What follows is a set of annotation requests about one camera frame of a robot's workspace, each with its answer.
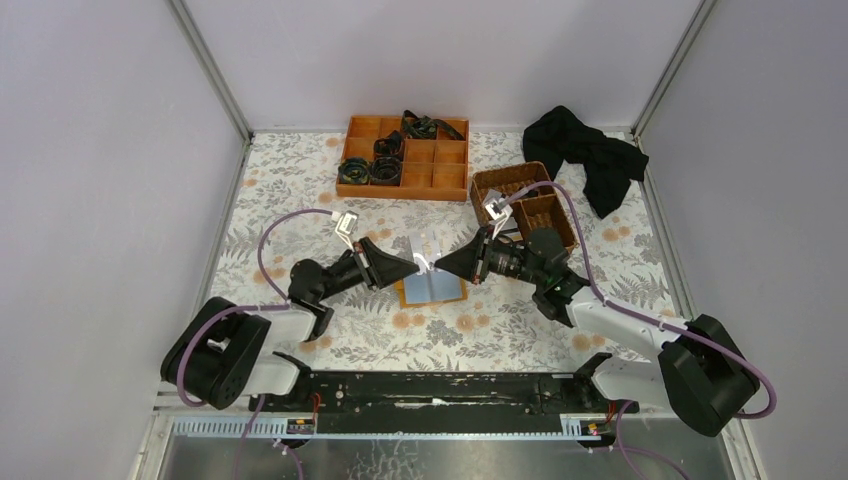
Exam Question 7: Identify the card with dark stripe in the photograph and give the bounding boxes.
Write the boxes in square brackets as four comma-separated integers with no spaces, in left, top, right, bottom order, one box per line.
[408,230,442,275]

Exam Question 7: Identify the brown wicker basket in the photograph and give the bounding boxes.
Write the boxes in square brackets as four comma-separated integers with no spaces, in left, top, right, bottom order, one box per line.
[469,161,579,253]

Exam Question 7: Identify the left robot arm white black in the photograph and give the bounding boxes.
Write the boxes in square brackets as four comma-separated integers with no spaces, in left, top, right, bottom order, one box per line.
[160,237,419,410]

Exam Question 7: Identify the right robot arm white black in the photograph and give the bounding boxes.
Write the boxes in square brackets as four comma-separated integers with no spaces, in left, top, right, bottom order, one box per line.
[434,227,765,437]

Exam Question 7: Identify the rolled dark belt left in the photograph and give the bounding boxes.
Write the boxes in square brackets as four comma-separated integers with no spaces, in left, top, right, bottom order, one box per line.
[337,156,371,185]

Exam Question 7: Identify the rolled black belt middle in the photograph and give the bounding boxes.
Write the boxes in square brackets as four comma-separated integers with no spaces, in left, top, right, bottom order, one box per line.
[369,156,403,186]

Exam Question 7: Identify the rolled black belt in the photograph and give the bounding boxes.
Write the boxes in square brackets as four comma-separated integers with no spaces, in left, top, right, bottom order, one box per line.
[373,130,405,160]
[369,156,403,186]

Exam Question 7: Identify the floral patterned table mat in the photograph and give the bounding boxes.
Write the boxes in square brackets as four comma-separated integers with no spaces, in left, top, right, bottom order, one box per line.
[211,133,677,372]

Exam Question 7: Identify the orange wooden divided tray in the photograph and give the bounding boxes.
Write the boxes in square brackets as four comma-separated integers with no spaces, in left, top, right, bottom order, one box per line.
[334,110,470,202]

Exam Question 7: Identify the rolled black belt upper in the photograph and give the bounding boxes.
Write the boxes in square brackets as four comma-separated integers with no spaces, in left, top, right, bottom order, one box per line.
[373,130,405,160]

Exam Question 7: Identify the black crumpled cloth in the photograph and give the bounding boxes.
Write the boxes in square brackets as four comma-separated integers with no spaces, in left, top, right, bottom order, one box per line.
[522,105,649,219]

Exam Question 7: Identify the loose dark belt top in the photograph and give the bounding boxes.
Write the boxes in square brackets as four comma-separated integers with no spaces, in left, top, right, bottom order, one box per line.
[401,110,465,141]

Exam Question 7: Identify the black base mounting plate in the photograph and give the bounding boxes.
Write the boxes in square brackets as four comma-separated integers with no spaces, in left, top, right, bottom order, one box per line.
[249,371,639,435]

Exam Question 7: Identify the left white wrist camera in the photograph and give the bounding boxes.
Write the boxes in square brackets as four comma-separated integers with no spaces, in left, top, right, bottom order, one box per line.
[331,211,359,250]

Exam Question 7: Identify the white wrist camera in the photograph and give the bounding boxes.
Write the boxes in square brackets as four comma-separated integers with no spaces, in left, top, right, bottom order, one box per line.
[331,211,359,250]
[483,189,513,236]

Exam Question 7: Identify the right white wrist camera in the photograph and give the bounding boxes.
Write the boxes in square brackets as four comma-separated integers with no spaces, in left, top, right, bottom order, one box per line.
[483,189,513,236]

